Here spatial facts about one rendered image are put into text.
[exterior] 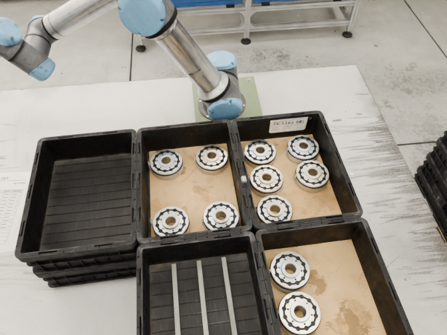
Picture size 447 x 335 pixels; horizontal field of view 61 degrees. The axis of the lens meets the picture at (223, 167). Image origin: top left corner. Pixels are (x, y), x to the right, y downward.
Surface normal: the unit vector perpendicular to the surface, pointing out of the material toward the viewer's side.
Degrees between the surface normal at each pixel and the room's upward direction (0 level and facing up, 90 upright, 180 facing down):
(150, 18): 85
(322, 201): 0
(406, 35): 0
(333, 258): 0
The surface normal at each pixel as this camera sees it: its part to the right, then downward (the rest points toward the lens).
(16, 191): 0.00, -0.60
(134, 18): 0.02, 0.75
